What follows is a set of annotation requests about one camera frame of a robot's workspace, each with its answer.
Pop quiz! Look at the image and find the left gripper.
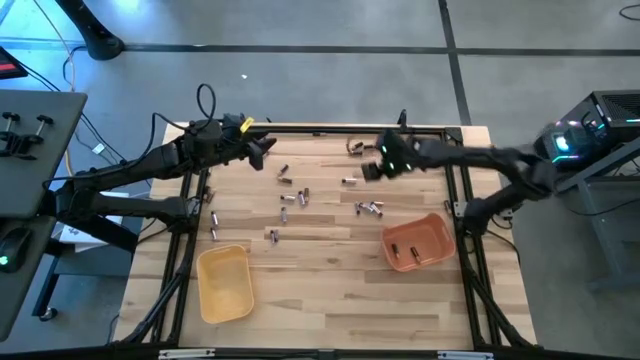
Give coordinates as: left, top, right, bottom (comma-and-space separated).
217, 133, 278, 171

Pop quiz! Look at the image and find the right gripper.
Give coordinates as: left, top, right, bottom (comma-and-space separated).
361, 128, 419, 182

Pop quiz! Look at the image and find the yellow plastic bin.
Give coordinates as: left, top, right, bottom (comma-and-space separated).
195, 243, 255, 325

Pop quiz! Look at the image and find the pink plastic basket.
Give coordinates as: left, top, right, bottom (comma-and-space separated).
380, 212, 457, 274

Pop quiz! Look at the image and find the white cardboard box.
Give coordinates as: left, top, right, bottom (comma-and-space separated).
58, 192, 130, 247

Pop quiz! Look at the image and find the black curved stand base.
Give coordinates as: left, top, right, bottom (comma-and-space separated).
54, 0, 126, 61

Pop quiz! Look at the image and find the grey metal stand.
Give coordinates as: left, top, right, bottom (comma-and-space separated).
552, 137, 640, 294

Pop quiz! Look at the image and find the grey desk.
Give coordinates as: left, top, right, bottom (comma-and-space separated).
0, 89, 89, 341

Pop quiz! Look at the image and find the black desk clamp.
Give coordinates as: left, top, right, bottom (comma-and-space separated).
0, 112, 55, 161

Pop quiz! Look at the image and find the computer tower with coloured lights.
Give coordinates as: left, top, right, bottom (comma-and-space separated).
533, 89, 640, 174

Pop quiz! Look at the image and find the black computer mouse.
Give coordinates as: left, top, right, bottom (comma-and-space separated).
0, 227, 32, 274

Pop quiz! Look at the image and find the device with red screen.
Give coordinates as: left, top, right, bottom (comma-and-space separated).
0, 45, 29, 81

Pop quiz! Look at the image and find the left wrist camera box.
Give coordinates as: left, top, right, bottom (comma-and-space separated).
219, 112, 247, 136

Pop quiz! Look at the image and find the black aluminium table frame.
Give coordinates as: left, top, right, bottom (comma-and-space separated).
112, 122, 539, 360

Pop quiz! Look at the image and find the yellow cable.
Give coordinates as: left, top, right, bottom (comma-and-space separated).
32, 0, 84, 190

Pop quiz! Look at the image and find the white table edge bracket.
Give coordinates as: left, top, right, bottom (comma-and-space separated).
437, 351, 494, 360
158, 348, 216, 360

